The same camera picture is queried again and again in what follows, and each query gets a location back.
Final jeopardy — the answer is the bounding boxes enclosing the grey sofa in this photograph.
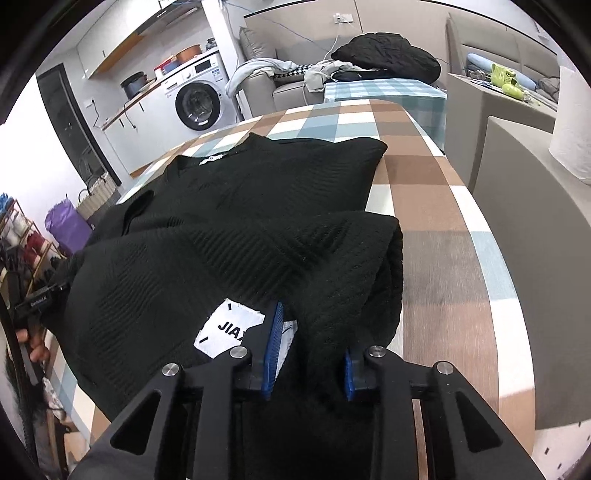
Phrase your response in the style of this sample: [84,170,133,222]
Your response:
[238,25,444,107]

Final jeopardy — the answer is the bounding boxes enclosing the light blue garment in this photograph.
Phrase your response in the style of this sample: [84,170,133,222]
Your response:
[225,58,305,95]

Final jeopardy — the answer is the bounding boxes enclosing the grey cushion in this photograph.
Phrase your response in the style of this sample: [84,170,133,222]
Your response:
[239,27,278,70]

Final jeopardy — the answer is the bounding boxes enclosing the black puffer jacket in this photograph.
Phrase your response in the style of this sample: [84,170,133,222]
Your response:
[331,32,441,84]

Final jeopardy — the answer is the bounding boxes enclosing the white paper towel roll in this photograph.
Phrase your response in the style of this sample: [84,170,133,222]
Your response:
[549,65,591,185]

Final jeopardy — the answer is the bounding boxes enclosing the small beige cabinet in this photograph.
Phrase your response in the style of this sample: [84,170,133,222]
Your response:
[445,73,557,185]

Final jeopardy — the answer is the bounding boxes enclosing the wooden shoe rack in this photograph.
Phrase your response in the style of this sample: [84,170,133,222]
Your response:
[0,191,63,296]

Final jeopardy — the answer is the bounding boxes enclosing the black cooking pot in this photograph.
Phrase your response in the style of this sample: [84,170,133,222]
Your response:
[120,71,145,100]

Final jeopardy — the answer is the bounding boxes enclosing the large beige cabinet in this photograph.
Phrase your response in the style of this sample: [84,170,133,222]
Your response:
[473,115,591,430]

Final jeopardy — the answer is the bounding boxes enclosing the row of assorted shoes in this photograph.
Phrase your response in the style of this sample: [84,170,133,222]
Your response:
[0,193,61,287]

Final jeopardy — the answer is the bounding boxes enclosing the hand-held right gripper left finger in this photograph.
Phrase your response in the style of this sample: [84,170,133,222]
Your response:
[76,302,287,480]

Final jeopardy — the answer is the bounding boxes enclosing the yellow-green toy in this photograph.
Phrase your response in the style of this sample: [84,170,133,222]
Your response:
[490,64,525,100]

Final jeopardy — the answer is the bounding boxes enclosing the grey padded headboard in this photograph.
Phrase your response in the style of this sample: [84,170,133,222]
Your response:
[445,11,561,86]

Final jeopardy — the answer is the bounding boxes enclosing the blue pillow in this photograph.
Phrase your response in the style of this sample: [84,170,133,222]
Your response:
[465,52,539,90]

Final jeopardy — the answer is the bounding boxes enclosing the white wall cabinets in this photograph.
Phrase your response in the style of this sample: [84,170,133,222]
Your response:
[76,0,206,77]

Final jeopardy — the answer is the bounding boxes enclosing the white kitchen base cabinets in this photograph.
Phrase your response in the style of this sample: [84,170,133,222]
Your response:
[102,83,181,176]

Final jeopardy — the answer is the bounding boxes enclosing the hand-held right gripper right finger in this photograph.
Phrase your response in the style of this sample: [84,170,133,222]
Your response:
[344,344,548,480]

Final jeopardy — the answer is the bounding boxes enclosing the black knit sweater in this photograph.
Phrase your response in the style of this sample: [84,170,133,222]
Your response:
[58,133,404,480]

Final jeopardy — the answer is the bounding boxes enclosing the white washing machine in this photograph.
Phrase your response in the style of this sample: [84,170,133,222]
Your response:
[161,50,238,131]

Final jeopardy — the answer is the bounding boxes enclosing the woven laundry basket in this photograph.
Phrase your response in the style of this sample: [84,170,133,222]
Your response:
[76,171,116,222]

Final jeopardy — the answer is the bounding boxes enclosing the black door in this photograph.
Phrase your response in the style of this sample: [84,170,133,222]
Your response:
[36,62,123,190]

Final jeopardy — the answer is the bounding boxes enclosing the teal plaid cloth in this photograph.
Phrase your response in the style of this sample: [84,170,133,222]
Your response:
[323,78,448,153]

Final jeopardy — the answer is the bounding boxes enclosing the white dashed-print cloth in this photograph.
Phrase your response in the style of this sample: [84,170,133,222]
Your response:
[531,418,591,480]

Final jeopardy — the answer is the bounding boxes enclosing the person's left hand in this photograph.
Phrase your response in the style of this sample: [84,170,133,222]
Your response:
[16,327,51,364]

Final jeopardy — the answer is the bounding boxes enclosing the houndstooth cushion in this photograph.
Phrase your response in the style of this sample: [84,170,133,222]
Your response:
[272,62,319,84]

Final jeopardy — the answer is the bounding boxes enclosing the purple plastic bag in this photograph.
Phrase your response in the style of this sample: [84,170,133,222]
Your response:
[45,198,93,254]

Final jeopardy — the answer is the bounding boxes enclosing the white grey clothing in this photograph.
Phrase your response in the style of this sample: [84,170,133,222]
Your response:
[302,60,347,93]

